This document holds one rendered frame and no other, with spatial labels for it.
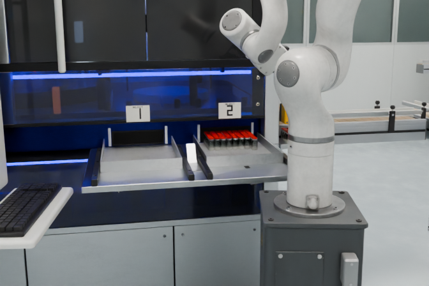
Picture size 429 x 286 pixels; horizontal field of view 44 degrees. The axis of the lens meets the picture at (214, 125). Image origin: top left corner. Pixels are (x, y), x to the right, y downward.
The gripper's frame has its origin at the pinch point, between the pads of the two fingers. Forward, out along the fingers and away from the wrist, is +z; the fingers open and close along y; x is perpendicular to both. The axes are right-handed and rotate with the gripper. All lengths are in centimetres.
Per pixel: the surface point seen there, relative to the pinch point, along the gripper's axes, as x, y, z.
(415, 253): -25, -24, 194
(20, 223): -6, -76, -46
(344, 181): 77, -31, 290
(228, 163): -6.3, -34.3, 6.2
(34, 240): -13, -75, -45
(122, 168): 7, -57, -16
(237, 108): 17.2, -21.7, 21.2
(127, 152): 25, -60, 1
